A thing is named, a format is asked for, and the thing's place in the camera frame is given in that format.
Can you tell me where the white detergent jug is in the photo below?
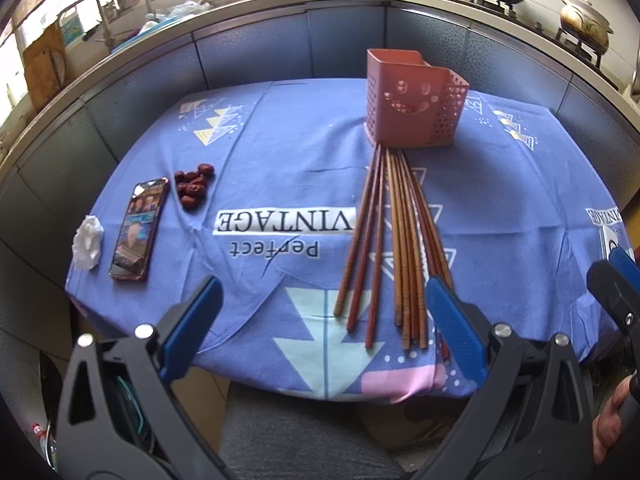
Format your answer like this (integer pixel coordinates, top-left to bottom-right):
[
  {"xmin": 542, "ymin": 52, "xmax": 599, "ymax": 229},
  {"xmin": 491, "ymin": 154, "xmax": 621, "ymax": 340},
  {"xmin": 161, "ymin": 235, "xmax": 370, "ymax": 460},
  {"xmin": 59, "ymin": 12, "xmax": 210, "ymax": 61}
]
[{"xmin": 58, "ymin": 2, "xmax": 87, "ymax": 46}]

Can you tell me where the gas stove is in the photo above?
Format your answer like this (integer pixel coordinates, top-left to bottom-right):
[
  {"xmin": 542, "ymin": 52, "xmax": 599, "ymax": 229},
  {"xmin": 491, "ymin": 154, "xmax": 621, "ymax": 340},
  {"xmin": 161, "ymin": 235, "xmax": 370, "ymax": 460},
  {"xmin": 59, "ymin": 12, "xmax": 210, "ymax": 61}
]
[{"xmin": 465, "ymin": 0, "xmax": 608, "ymax": 68}]

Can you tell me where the beige clay pot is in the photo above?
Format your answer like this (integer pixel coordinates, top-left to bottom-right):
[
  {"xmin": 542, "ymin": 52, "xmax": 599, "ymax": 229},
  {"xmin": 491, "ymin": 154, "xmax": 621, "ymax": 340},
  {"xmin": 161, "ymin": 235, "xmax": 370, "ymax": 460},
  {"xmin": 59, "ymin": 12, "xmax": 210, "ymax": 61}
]
[{"xmin": 559, "ymin": 0, "xmax": 615, "ymax": 56}]

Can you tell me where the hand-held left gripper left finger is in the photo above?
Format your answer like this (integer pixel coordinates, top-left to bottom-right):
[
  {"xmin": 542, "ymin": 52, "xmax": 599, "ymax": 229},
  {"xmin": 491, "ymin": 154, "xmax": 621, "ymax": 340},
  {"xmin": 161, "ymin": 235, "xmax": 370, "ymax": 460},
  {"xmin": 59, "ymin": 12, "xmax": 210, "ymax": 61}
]
[{"xmin": 56, "ymin": 275, "xmax": 224, "ymax": 480}]

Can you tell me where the pile of red dates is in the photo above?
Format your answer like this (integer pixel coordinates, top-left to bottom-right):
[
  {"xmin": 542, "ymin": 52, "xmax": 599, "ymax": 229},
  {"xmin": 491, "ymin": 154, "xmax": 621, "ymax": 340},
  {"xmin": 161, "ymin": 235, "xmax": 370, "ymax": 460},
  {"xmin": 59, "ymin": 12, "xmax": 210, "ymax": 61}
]
[{"xmin": 173, "ymin": 162, "xmax": 216, "ymax": 211}]

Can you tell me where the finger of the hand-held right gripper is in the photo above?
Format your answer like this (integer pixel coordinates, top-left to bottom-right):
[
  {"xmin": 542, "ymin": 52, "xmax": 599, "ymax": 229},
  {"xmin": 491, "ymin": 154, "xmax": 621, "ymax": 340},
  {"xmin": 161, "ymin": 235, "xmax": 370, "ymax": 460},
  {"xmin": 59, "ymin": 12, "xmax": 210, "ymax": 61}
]
[
  {"xmin": 608, "ymin": 247, "xmax": 640, "ymax": 286},
  {"xmin": 587, "ymin": 259, "xmax": 640, "ymax": 357}
]

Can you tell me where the person's grey trouser leg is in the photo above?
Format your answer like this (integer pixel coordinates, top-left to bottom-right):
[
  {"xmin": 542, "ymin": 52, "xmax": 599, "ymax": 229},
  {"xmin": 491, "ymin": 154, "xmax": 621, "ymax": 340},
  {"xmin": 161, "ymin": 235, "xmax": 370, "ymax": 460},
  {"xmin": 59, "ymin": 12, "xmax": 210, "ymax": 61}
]
[{"xmin": 220, "ymin": 382, "xmax": 407, "ymax": 480}]

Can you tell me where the person's right hand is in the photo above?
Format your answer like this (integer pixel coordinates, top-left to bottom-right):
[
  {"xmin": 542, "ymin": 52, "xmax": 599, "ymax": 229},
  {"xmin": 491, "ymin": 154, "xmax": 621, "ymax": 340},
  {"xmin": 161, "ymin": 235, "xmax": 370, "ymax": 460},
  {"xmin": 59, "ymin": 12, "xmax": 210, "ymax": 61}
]
[{"xmin": 592, "ymin": 376, "xmax": 637, "ymax": 467}]

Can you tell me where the blue printed tablecloth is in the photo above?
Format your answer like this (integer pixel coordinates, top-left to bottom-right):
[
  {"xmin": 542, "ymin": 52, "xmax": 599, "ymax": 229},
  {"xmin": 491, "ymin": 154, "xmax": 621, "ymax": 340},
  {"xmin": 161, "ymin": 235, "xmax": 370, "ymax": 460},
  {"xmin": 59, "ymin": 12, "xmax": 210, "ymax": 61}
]
[{"xmin": 65, "ymin": 77, "xmax": 633, "ymax": 403}]

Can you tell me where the crumpled white tissue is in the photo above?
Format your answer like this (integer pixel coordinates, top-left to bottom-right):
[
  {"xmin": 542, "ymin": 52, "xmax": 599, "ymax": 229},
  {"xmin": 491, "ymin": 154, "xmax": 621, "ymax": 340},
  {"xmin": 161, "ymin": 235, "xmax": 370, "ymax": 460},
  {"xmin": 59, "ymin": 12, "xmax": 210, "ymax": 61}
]
[{"xmin": 72, "ymin": 215, "xmax": 105, "ymax": 272}]

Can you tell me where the white plastic bag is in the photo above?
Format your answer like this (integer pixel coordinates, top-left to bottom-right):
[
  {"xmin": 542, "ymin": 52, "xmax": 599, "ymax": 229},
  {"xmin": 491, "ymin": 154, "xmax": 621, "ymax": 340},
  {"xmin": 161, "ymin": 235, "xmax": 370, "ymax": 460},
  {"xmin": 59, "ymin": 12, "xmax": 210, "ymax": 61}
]
[{"xmin": 165, "ymin": 0, "xmax": 212, "ymax": 19}]

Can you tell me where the smartphone with red case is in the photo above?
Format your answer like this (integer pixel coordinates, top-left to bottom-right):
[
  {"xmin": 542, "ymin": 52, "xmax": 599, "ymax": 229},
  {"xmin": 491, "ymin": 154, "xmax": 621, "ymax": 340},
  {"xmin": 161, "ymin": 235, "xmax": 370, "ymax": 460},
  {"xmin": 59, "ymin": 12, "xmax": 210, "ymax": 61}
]
[{"xmin": 108, "ymin": 177, "xmax": 169, "ymax": 282}]

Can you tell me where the pink plastic utensil holder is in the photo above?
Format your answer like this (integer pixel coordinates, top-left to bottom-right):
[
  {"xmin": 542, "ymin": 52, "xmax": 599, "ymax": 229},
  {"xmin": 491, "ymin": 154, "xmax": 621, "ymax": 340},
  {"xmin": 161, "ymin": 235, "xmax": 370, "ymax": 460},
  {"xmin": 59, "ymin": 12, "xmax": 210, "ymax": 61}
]
[{"xmin": 364, "ymin": 48, "xmax": 471, "ymax": 148}]

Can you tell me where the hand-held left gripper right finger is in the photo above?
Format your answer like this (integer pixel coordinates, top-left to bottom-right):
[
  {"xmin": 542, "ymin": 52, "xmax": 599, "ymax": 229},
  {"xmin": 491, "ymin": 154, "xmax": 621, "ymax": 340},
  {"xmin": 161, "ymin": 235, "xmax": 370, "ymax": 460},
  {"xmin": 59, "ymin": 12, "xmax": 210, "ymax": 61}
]
[{"xmin": 415, "ymin": 276, "xmax": 596, "ymax": 480}]

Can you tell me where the wooden cutting board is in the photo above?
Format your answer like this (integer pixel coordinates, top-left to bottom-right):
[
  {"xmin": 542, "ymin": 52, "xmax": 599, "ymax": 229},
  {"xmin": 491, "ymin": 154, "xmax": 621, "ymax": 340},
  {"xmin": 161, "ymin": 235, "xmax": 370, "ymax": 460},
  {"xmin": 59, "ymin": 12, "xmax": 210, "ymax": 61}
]
[{"xmin": 22, "ymin": 25, "xmax": 69, "ymax": 106}]

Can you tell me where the bundle of wooden chopsticks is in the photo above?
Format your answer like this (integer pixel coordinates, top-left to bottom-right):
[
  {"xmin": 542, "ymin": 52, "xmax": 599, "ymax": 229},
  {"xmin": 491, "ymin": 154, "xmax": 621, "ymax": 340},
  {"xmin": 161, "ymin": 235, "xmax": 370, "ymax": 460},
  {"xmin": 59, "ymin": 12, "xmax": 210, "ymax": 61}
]
[{"xmin": 332, "ymin": 145, "xmax": 456, "ymax": 361}]

